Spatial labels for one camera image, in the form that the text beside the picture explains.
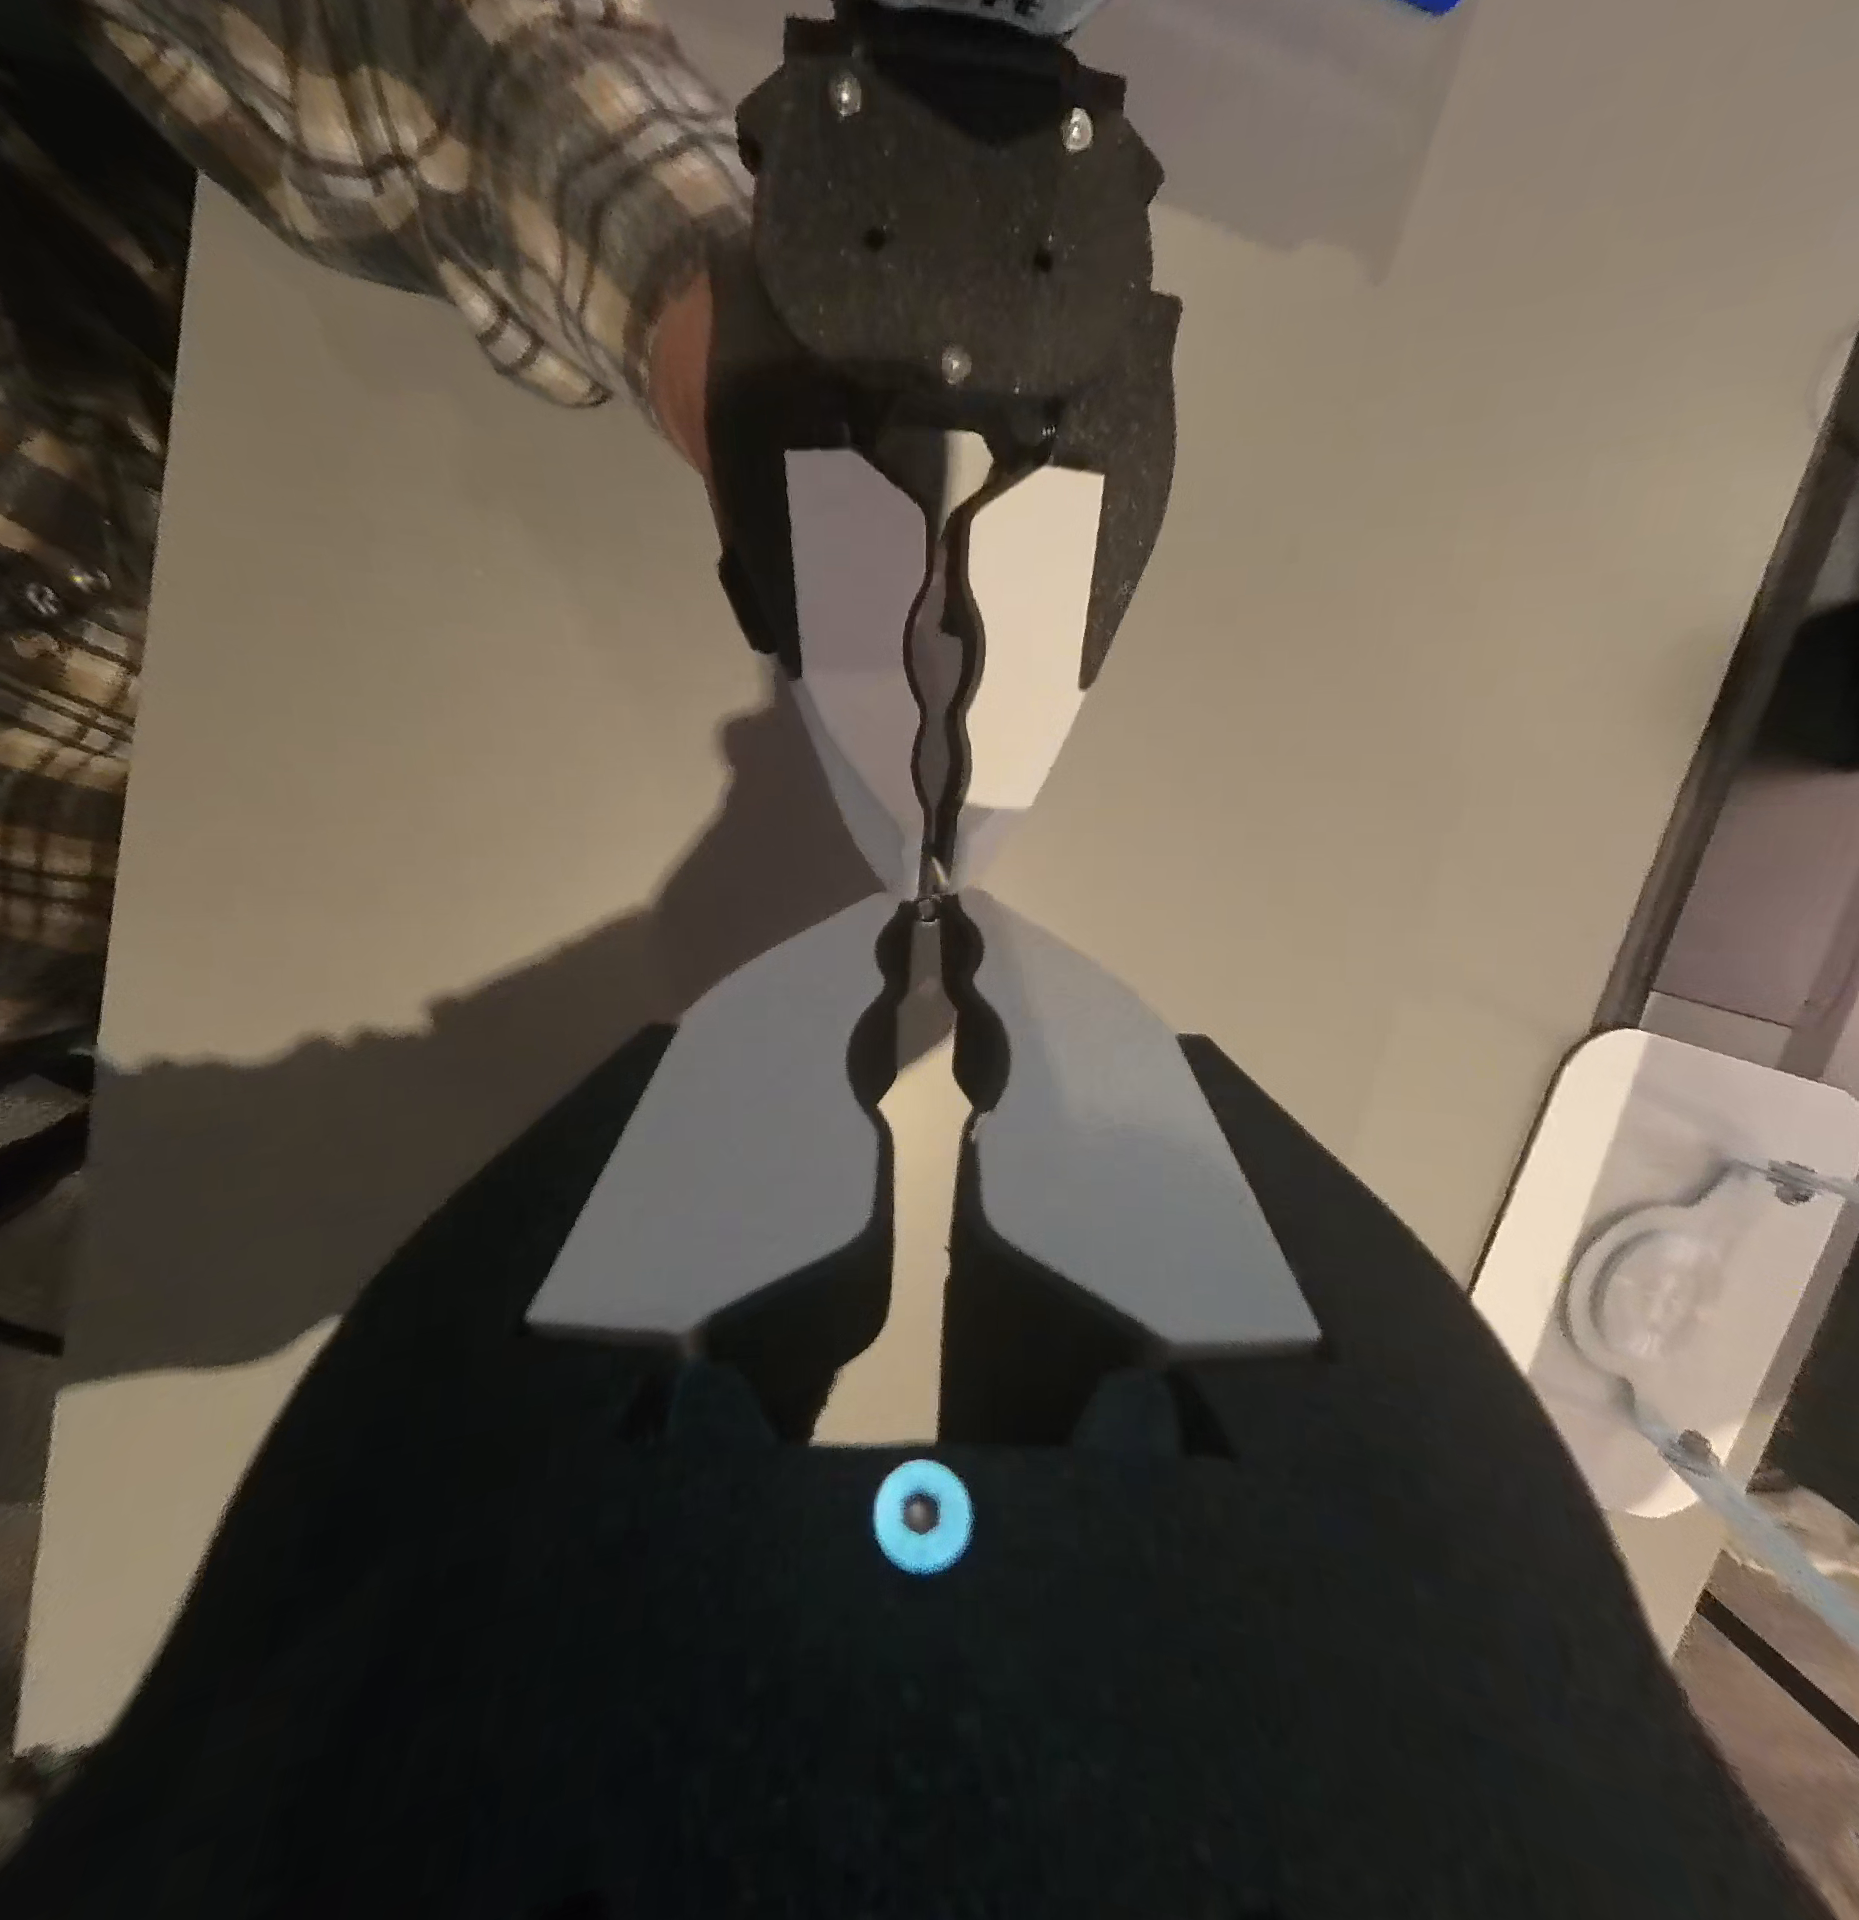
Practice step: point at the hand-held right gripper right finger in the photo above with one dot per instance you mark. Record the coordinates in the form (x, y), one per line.
(1109, 1187)

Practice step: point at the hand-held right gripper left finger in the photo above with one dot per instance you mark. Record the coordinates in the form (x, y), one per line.
(748, 1187)

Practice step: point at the person's left forearm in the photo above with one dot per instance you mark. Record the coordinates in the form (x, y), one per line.
(418, 151)

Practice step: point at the white tablet stand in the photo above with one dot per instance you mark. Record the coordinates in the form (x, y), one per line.
(1664, 1200)

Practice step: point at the person's left hand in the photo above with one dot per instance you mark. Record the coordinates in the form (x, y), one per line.
(683, 374)

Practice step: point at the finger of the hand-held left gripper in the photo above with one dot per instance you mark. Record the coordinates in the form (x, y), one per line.
(855, 600)
(1034, 631)

